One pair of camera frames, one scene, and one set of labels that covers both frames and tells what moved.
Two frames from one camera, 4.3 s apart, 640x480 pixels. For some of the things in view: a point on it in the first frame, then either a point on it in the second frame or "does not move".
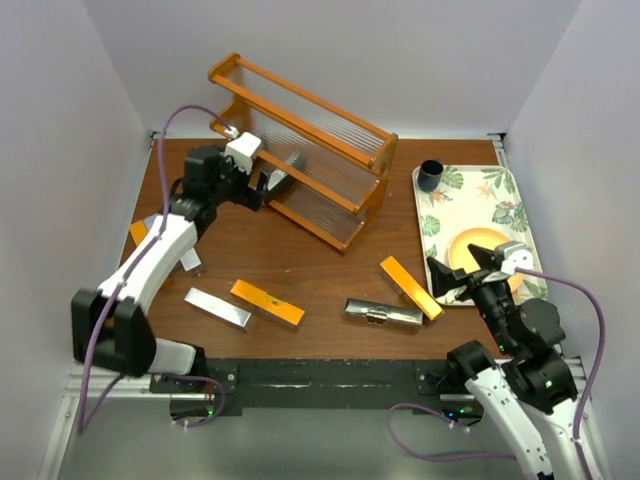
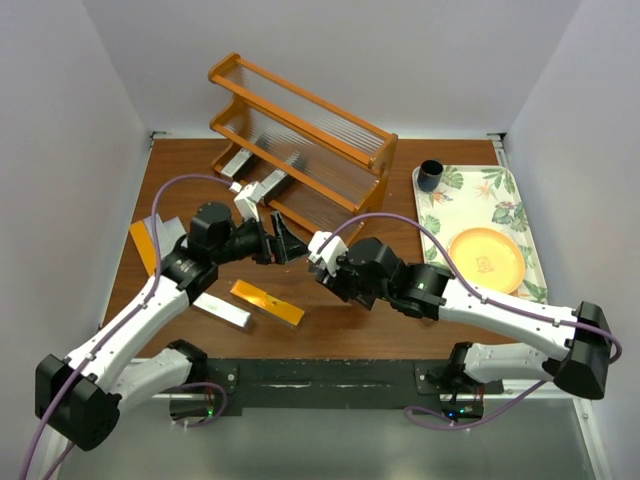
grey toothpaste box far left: [149, 221] does not move
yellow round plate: [461, 257] does not move
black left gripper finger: [263, 181] → [292, 246]
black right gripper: [470, 279] → [338, 284]
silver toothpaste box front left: [218, 309] does not move
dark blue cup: [430, 175] does not move
